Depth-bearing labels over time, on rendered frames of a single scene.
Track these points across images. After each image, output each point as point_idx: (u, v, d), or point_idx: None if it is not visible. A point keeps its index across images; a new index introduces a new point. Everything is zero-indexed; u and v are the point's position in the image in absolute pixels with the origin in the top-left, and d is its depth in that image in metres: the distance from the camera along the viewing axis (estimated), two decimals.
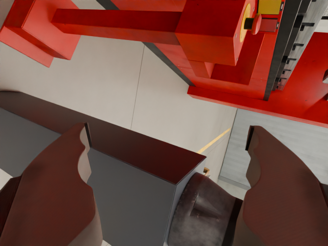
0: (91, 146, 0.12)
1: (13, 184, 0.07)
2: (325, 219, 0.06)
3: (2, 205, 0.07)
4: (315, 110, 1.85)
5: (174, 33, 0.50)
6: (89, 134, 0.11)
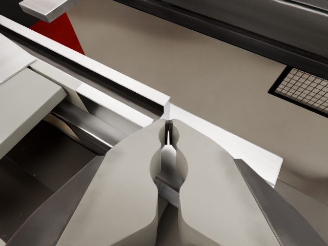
0: (166, 143, 0.12)
1: (97, 162, 0.08)
2: (245, 190, 0.07)
3: (85, 177, 0.08)
4: None
5: None
6: (167, 132, 0.11)
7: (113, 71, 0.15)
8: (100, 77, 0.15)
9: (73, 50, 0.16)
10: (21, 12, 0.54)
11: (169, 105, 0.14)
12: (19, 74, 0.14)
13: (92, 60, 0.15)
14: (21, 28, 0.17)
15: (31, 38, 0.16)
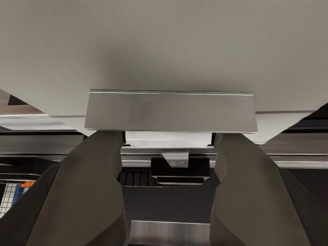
0: (124, 142, 0.12)
1: (52, 171, 0.08)
2: (287, 202, 0.07)
3: (41, 189, 0.07)
4: None
5: None
6: (124, 131, 0.11)
7: (130, 148, 0.25)
8: None
9: (162, 148, 0.24)
10: None
11: None
12: (126, 140, 0.21)
13: (146, 148, 0.25)
14: (210, 147, 0.23)
15: None
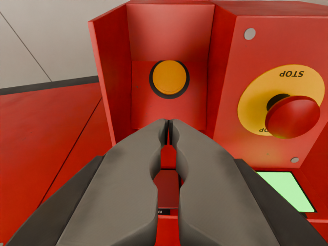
0: (166, 143, 0.12)
1: (97, 162, 0.08)
2: (245, 190, 0.07)
3: (85, 177, 0.08)
4: None
5: None
6: (166, 132, 0.11)
7: None
8: None
9: None
10: None
11: None
12: None
13: None
14: None
15: None
